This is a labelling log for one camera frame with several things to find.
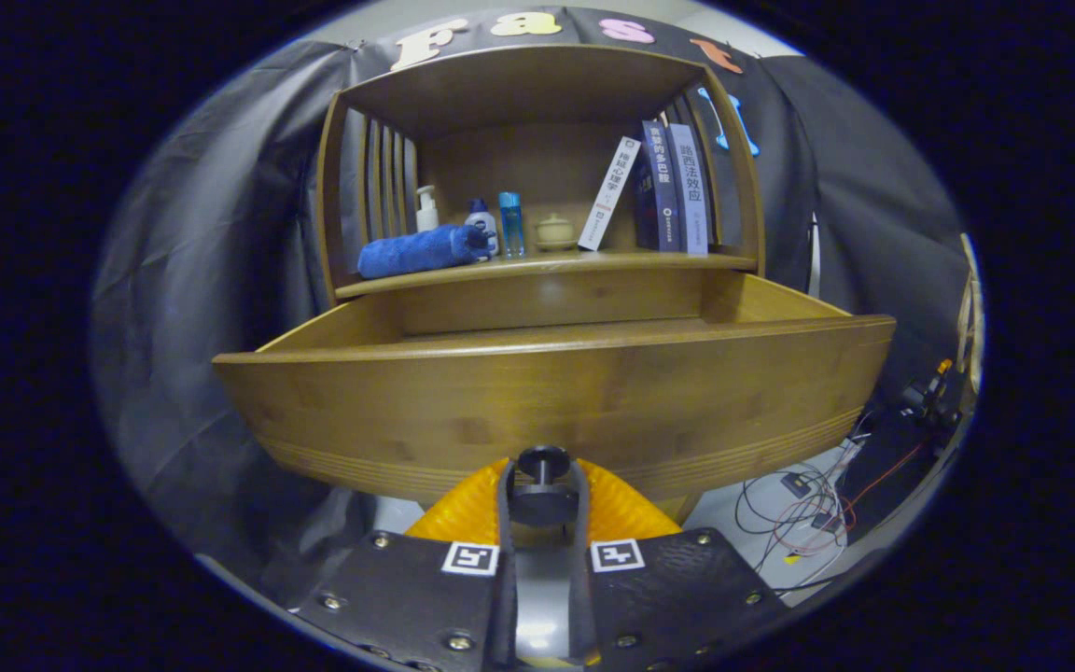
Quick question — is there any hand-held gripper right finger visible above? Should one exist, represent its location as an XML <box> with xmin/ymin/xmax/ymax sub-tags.
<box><xmin>564</xmin><ymin>455</ymin><xmax>789</xmax><ymax>671</ymax></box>

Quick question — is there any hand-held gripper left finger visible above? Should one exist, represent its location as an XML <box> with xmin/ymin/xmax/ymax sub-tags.
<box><xmin>293</xmin><ymin>455</ymin><xmax>525</xmax><ymax>672</ymax></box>

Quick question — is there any wooden drawer with black knob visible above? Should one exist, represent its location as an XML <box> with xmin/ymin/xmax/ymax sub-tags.
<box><xmin>211</xmin><ymin>271</ymin><xmax>898</xmax><ymax>528</ymax></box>

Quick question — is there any wooden countertop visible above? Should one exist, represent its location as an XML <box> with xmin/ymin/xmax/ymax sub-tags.
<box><xmin>334</xmin><ymin>245</ymin><xmax>753</xmax><ymax>300</ymax></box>

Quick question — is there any wooden cabinet with shelf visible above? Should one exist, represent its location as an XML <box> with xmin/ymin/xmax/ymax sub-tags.
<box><xmin>211</xmin><ymin>42</ymin><xmax>898</xmax><ymax>524</ymax></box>

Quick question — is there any blue rolled towel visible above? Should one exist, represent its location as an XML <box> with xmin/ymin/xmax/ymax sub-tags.
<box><xmin>356</xmin><ymin>223</ymin><xmax>492</xmax><ymax>280</ymax></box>

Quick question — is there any white bottle with blue cap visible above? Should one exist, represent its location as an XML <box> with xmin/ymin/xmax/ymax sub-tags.
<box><xmin>463</xmin><ymin>198</ymin><xmax>499</xmax><ymax>258</ymax></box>

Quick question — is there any beige lidded tea cup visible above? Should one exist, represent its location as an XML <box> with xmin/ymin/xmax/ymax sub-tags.
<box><xmin>535</xmin><ymin>213</ymin><xmax>579</xmax><ymax>252</ymax></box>

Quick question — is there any clear blue bottle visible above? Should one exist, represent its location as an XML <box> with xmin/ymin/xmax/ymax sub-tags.
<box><xmin>498</xmin><ymin>191</ymin><xmax>526</xmax><ymax>259</ymax></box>

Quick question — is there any white book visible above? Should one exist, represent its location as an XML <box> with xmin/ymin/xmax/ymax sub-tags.
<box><xmin>578</xmin><ymin>137</ymin><xmax>642</xmax><ymax>252</ymax></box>

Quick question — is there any black backdrop cloth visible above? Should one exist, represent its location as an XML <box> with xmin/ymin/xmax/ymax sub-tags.
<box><xmin>90</xmin><ymin>5</ymin><xmax>972</xmax><ymax>598</ymax></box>

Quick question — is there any dark blue book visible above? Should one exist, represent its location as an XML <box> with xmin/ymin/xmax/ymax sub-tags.
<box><xmin>635</xmin><ymin>119</ymin><xmax>683</xmax><ymax>253</ymax></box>

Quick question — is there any pale grey-blue book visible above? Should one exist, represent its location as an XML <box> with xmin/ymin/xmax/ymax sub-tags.
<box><xmin>666</xmin><ymin>123</ymin><xmax>711</xmax><ymax>257</ymax></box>

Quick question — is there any tangle of floor cables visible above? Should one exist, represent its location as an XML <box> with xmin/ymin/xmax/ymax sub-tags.
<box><xmin>733</xmin><ymin>411</ymin><xmax>930</xmax><ymax>598</ymax></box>

